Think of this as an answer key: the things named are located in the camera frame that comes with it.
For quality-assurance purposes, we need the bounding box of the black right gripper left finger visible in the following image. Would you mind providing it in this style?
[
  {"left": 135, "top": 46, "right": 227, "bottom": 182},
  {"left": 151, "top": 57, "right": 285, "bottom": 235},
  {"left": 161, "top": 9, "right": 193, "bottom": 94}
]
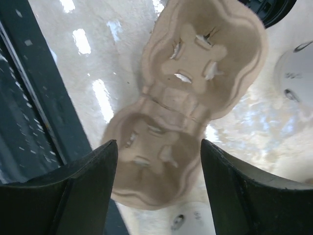
[{"left": 0, "top": 140, "right": 118, "bottom": 235}]

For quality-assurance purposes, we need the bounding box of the brown pulp cup carrier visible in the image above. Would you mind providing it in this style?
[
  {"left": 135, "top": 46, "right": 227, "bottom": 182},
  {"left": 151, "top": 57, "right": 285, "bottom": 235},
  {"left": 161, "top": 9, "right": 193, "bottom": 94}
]
[{"left": 103, "top": 0, "right": 268, "bottom": 210}]

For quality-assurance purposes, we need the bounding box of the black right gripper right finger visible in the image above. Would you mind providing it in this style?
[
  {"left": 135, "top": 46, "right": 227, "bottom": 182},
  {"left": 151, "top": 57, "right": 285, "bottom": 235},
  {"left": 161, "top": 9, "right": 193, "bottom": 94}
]
[{"left": 201, "top": 139, "right": 313, "bottom": 235}]

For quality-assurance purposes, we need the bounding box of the black coffee cup lid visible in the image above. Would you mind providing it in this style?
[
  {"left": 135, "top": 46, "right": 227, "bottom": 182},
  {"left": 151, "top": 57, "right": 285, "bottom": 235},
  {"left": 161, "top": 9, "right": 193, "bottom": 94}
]
[{"left": 239, "top": 0, "right": 296, "bottom": 28}]

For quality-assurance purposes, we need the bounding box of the white paper coffee cup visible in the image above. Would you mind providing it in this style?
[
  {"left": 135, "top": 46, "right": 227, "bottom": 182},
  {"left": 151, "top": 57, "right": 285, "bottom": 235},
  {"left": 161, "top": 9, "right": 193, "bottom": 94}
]
[{"left": 273, "top": 41, "right": 313, "bottom": 108}]

